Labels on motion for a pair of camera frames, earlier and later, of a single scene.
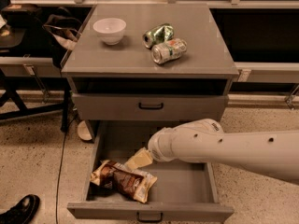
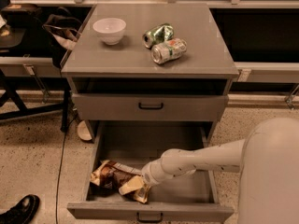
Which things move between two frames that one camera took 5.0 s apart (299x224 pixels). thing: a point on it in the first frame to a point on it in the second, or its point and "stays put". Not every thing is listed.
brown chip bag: x=110 y=177 stays put
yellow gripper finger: x=140 y=160 to x=135 y=183
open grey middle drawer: x=182 y=188 stays put
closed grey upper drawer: x=149 y=108 stays put
